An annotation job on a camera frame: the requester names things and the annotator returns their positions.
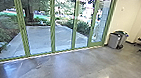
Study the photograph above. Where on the green lidded trash bin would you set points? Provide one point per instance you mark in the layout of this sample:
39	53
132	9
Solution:
123	37

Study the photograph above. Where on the white wall thermostat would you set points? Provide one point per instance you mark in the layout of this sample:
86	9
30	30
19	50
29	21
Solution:
122	8

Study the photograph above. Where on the green garden bush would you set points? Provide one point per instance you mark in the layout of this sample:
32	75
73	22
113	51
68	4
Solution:
79	27

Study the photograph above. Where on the large tree trunk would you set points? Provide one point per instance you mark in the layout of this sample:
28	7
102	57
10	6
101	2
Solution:
28	8

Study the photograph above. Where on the green framed glass door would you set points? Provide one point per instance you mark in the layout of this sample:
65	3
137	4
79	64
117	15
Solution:
53	20

